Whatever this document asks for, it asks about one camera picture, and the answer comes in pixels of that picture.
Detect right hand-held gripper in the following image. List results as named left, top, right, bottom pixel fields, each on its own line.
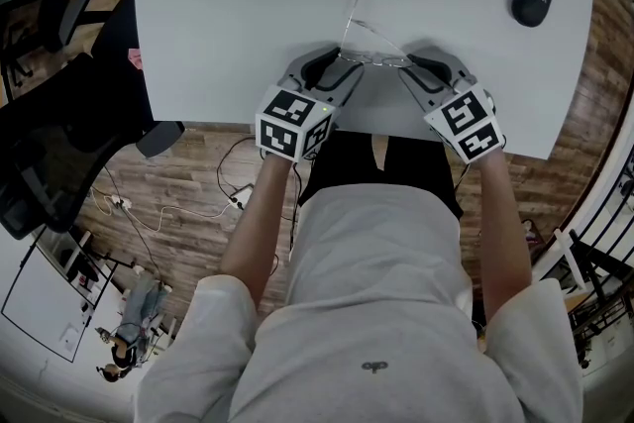
left=397, top=46, right=507, bottom=165

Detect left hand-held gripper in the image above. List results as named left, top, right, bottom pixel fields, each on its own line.
left=254, top=45, right=368, bottom=163

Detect person's left forearm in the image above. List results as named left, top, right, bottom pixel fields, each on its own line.
left=219, top=153, right=294, bottom=314

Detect person's right forearm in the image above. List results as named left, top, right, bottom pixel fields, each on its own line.
left=474, top=148, right=535, bottom=334

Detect person's black trousers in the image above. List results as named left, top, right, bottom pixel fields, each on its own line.
left=296, top=131, right=466, bottom=220

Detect white power strip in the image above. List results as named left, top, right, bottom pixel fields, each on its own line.
left=227, top=182, right=257, bottom=210

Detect person in white shirt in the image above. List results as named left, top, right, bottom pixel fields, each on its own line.
left=136, top=182, right=586, bottom=423

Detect black metal railing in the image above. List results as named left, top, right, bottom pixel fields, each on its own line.
left=532, top=148, right=634, bottom=372

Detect black mesh office chair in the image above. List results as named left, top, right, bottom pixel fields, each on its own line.
left=0, top=0, right=187, bottom=243

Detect black swivel chair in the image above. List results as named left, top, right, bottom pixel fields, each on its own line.
left=0, top=0, right=96, bottom=86

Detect black floor cable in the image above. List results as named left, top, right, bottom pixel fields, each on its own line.
left=216, top=136, right=260, bottom=200

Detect white floor cable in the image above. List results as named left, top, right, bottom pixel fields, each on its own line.
left=88, top=185, right=235, bottom=235

